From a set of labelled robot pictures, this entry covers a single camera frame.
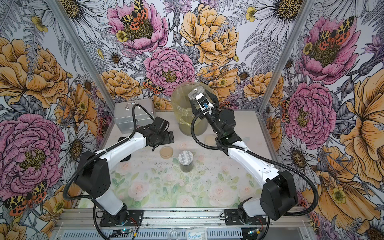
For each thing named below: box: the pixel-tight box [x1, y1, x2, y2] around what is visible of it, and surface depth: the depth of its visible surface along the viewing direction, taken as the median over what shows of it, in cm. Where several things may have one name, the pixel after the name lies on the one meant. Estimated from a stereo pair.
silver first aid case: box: [114, 98, 155, 134], surface depth 104 cm
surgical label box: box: [186, 228, 208, 240], surface depth 71 cm
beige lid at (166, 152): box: [159, 146, 174, 159], surface depth 99 cm
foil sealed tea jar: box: [178, 150, 194, 173], surface depth 85 cm
